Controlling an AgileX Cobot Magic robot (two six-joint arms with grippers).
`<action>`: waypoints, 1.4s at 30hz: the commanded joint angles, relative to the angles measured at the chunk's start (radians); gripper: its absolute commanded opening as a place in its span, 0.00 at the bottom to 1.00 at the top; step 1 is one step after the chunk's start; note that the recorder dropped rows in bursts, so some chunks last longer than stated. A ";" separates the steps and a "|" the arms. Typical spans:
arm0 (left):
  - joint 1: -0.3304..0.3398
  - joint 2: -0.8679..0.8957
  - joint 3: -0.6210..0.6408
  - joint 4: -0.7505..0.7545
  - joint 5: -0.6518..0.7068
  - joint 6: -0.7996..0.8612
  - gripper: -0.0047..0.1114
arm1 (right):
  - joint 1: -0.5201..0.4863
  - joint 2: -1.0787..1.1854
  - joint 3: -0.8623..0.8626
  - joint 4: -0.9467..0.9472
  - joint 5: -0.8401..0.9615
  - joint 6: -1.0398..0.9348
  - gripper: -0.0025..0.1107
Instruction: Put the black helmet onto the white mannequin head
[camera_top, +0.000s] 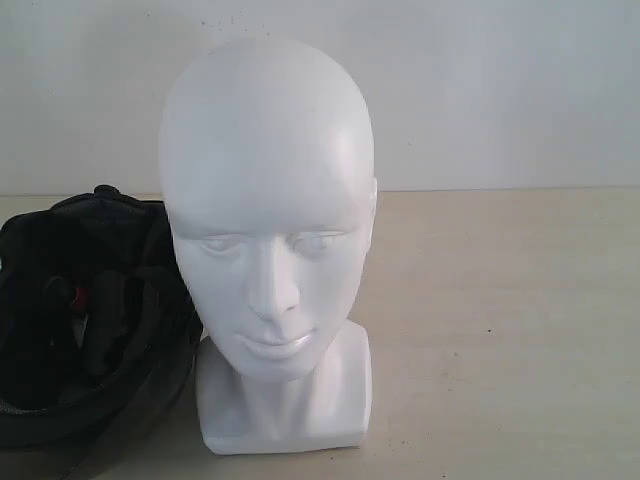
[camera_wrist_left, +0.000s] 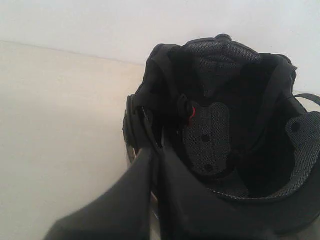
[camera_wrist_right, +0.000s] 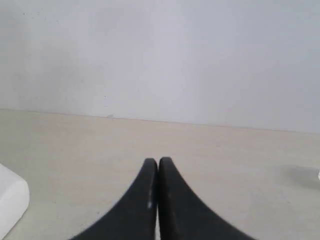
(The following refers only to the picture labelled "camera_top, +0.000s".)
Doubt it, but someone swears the black helmet with visor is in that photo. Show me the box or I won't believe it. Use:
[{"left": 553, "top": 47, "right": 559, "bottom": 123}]
[{"left": 1, "top": 185, "right": 202, "bottom": 450}]

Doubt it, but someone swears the white mannequin head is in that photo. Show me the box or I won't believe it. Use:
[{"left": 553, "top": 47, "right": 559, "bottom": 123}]
[{"left": 159, "top": 39, "right": 378, "bottom": 455}]

